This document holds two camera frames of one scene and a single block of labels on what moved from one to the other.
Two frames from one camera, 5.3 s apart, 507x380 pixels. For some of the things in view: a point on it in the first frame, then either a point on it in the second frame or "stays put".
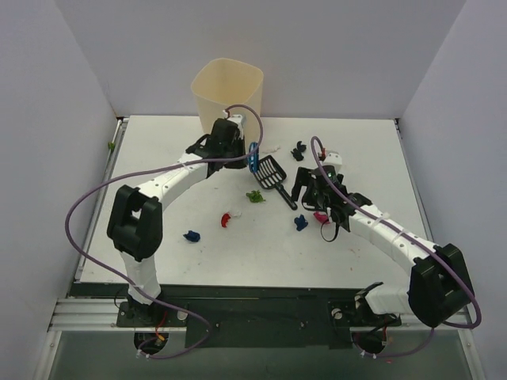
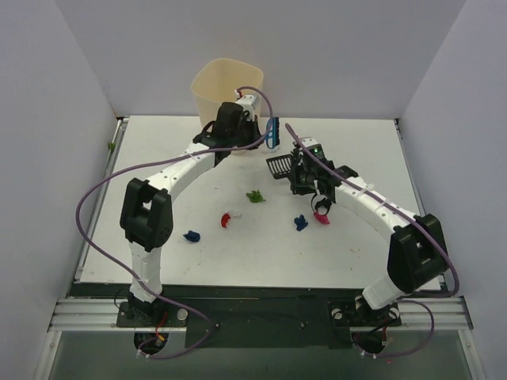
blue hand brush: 253,159 → 272,143
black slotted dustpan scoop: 270,175 → 280,166
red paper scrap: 224,219 stays put
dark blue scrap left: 192,236 stays put
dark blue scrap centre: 301,222 stays put
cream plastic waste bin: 223,86 stays put
